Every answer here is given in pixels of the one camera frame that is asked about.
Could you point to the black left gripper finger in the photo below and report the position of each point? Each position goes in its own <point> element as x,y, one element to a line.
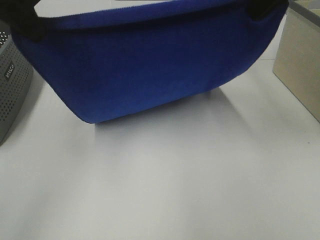
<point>21,17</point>

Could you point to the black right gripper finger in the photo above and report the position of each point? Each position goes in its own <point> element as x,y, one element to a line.
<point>258,9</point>

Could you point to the blue microfibre towel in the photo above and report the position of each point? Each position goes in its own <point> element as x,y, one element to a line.
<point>112,63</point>

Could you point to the grey perforated plastic basket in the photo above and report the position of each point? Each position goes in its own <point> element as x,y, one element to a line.
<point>16,75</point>

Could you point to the beige fabric storage box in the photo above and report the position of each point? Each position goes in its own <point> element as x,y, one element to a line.
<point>297,62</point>

